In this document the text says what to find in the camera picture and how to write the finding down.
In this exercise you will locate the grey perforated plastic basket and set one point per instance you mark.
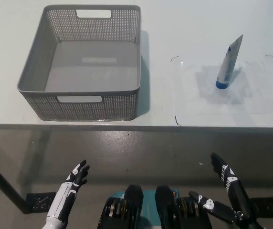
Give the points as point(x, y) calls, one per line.
point(91, 71)

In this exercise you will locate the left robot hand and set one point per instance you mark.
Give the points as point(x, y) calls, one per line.
point(66, 193)

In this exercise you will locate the black table leg with plate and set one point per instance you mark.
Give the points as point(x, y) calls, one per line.
point(3, 182)
point(266, 205)

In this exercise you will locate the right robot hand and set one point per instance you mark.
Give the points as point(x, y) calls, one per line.
point(239, 195)

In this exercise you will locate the white shampoo tube blue cap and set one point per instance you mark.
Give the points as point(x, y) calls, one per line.
point(227, 64)

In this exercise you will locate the robot body black teal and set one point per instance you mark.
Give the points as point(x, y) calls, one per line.
point(162, 205)

